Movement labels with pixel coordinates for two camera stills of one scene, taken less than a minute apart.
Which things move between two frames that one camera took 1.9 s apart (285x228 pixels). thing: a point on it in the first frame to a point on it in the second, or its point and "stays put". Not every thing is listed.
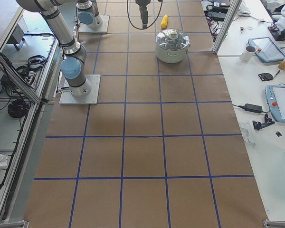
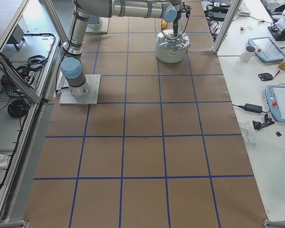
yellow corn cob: (165, 21) stays put
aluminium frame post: (226, 26) stays put
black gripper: (145, 28) to (174, 39)
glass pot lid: (173, 39) stays put
